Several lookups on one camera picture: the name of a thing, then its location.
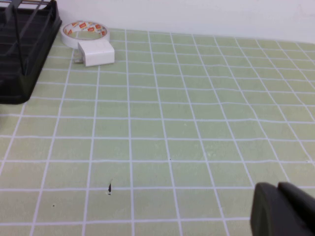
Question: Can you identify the green grid tablecloth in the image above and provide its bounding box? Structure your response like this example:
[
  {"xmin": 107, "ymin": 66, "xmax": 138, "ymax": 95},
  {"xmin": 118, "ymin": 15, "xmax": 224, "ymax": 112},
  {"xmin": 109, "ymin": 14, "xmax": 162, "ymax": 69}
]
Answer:
[{"xmin": 0, "ymin": 28, "xmax": 315, "ymax": 236}]

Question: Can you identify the white tape roll red print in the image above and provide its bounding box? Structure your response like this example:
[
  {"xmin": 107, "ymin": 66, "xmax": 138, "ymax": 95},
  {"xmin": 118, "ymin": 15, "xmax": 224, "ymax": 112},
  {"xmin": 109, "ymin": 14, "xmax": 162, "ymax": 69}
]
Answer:
[{"xmin": 60, "ymin": 21, "xmax": 111, "ymax": 49}]

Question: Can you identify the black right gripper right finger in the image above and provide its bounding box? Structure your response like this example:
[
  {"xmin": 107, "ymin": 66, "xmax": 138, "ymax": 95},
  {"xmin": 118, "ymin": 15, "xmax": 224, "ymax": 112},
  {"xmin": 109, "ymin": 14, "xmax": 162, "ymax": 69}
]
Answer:
[{"xmin": 278, "ymin": 181, "xmax": 315, "ymax": 236}]

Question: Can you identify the black plastic drip tray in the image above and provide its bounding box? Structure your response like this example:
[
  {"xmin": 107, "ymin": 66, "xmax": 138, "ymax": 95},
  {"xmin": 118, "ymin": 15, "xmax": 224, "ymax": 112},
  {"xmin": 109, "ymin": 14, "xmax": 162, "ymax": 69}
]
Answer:
[{"xmin": 0, "ymin": 0, "xmax": 63, "ymax": 105}]

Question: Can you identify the black wire dish rack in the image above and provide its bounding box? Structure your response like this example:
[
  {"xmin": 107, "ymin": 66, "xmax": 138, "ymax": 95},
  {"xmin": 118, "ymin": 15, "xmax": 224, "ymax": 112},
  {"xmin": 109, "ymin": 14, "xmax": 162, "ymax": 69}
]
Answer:
[{"xmin": 0, "ymin": 0, "xmax": 56, "ymax": 76}]

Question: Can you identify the white power adapter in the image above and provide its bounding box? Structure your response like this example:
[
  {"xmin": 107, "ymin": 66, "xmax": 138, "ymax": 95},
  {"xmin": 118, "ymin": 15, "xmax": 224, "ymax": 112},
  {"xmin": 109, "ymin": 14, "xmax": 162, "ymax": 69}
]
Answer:
[{"xmin": 73, "ymin": 40, "xmax": 116, "ymax": 67}]

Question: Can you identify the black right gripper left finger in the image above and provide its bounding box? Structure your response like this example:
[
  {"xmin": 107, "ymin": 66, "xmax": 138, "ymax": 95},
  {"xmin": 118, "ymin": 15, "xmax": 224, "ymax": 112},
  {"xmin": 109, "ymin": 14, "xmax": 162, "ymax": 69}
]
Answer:
[{"xmin": 250, "ymin": 182, "xmax": 312, "ymax": 236}]

